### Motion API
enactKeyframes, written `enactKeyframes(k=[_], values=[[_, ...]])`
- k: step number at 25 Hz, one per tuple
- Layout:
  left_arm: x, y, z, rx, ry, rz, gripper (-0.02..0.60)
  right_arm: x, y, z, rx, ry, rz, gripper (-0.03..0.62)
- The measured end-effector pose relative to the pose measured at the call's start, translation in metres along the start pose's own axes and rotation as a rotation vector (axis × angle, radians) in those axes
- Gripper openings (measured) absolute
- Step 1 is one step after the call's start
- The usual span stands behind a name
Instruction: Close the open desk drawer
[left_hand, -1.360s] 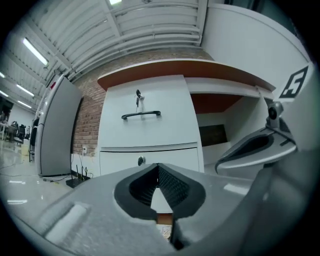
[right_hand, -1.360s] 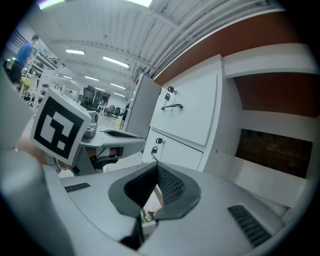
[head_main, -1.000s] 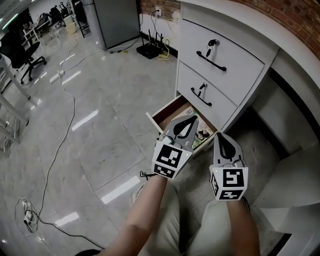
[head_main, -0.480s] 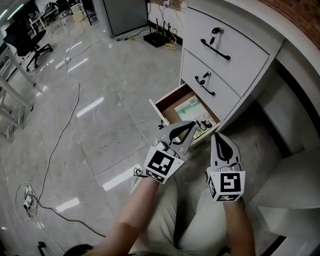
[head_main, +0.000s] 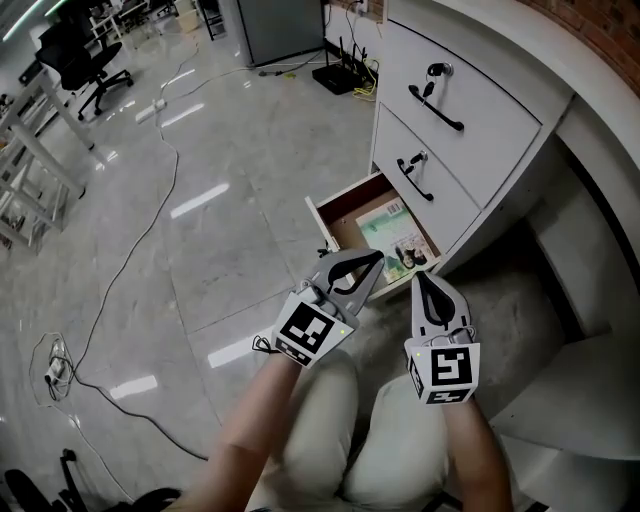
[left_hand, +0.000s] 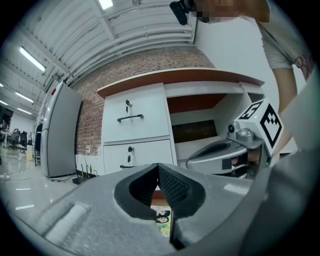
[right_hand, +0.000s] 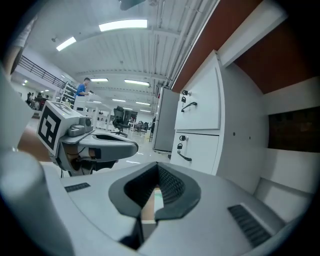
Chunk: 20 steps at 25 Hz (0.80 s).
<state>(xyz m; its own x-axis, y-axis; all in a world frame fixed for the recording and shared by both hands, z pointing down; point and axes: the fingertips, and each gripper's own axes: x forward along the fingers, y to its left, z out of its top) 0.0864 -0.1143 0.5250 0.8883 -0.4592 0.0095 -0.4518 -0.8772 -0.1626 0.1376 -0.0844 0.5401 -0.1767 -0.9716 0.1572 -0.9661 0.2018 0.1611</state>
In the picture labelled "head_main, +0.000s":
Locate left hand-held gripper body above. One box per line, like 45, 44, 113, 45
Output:
271, 280, 361, 370

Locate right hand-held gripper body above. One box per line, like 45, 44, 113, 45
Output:
403, 325, 481, 406

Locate person's right forearm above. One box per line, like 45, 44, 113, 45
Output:
442, 394, 514, 512

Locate person's left forearm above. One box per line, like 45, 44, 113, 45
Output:
182, 349, 301, 512

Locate white desk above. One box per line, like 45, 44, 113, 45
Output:
369, 0, 640, 341

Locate green cover magazine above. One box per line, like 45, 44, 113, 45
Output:
355, 196, 435, 285

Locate light grey trousers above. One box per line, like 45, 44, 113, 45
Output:
244, 349, 451, 512

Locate black wifi router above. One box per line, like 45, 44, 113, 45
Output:
312, 35, 371, 96

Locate grey metal cabinet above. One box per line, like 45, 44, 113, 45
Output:
235, 0, 327, 68

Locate black metal rack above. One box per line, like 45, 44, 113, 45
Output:
198, 0, 227, 42

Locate beige waste bin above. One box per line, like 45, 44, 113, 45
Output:
177, 0, 200, 32

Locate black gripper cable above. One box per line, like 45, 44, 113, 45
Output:
251, 333, 281, 355

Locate black drawer handle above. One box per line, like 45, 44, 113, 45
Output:
396, 158, 435, 203
408, 84, 465, 133

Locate grey floor cable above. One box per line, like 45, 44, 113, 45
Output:
69, 117, 180, 381

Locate black floor cable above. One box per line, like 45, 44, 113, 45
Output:
72, 374, 210, 462

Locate yellow cable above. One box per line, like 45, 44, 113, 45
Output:
352, 59, 379, 101

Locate white frame table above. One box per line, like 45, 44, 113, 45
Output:
0, 67, 109, 169
0, 124, 86, 251

